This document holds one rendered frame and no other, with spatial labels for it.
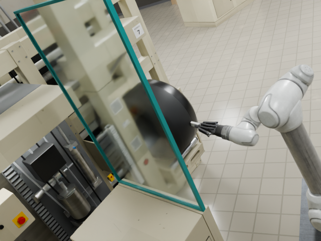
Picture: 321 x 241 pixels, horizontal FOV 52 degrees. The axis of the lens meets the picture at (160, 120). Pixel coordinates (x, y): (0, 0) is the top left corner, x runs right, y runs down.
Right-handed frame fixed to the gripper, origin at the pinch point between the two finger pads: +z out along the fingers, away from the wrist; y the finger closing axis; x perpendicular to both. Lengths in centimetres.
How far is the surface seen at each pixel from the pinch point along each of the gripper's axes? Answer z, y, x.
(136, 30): 56, -28, -49
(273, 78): 49, -231, 123
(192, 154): 9.0, 1.0, 30.0
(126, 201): -9, 73, -14
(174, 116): 7.4, 9.3, -12.0
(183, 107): 7.2, -1.2, -11.6
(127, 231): -22, 86, -16
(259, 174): -4, -66, 116
